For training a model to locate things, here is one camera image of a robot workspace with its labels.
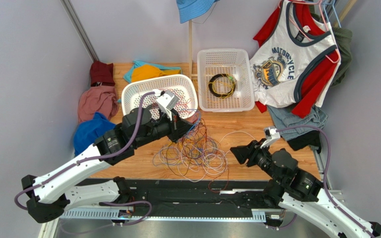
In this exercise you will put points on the pink cloth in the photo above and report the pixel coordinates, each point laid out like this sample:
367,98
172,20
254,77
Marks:
102,99

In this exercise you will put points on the light blue bucket hat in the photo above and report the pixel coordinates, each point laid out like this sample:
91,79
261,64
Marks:
190,9

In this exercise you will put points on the pink clothes hanger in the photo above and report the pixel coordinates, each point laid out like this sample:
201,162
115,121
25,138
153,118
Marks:
305,31

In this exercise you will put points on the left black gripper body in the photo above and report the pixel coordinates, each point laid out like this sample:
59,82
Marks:
172,133

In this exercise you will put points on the wooden rack pole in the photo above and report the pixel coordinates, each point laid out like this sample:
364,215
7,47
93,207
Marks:
341,9

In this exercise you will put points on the maroon cloth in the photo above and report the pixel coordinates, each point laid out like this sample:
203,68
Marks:
101,74

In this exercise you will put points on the white motorcycle tank top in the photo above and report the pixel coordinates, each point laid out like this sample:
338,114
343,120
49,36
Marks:
286,66

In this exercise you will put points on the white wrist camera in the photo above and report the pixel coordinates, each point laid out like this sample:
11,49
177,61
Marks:
271,136
166,100

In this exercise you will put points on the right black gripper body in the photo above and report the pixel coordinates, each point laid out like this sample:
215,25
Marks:
251,154

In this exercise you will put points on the aluminium slotted rail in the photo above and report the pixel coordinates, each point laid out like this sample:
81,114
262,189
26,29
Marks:
119,213

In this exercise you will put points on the blue cloth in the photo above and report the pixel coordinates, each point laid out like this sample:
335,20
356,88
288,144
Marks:
88,131

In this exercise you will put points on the dark green garment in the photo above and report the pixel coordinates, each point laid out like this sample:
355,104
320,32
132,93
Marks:
343,39

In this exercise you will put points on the metal corner rail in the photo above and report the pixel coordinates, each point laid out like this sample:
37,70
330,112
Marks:
72,14

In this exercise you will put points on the teal cloth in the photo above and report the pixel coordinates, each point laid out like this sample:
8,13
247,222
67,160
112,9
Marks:
138,63

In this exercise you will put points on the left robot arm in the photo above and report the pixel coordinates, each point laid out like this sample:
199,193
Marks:
60,190

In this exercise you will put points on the grey denim garment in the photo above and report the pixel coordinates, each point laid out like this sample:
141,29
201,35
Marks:
283,118

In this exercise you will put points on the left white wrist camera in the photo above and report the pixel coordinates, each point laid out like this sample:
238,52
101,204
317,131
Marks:
166,100

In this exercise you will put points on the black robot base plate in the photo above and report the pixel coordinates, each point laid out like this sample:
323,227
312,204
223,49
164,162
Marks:
220,198

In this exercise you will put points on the rectangular white plastic basket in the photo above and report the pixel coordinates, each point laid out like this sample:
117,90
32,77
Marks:
224,82

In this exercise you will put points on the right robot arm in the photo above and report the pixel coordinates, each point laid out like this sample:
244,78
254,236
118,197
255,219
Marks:
300,192

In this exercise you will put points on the black garment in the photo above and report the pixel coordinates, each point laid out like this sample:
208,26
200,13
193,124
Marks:
301,136

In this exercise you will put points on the orange cloth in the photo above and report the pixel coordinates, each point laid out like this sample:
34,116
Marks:
148,72

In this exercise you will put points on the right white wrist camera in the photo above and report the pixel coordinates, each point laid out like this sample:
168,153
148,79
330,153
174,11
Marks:
271,136

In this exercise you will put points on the red shirt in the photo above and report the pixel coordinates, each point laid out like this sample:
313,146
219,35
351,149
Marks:
312,89

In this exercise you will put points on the rounded white plastic basket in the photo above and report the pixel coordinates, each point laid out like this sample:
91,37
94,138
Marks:
180,84

